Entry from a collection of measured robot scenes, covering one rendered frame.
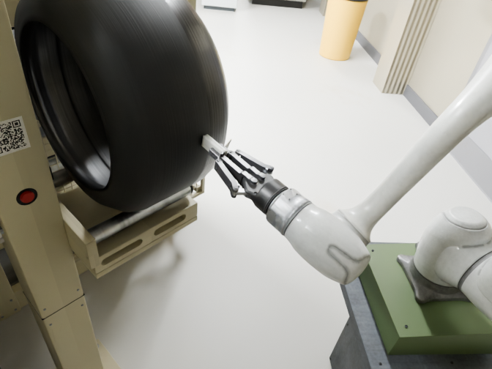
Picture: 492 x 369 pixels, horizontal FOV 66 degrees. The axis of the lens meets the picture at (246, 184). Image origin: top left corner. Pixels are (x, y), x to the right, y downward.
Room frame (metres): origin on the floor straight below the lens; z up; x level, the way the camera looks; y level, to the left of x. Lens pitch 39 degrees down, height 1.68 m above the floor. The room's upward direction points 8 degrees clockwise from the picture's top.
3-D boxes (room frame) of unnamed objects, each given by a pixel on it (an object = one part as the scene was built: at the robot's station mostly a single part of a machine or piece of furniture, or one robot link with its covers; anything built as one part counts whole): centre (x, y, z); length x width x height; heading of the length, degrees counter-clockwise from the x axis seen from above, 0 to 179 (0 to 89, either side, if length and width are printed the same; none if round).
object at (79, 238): (0.74, 0.51, 0.90); 0.40 x 0.03 x 0.10; 51
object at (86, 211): (0.88, 0.40, 0.80); 0.37 x 0.36 x 0.02; 51
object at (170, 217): (0.79, 0.29, 0.83); 0.36 x 0.09 x 0.06; 141
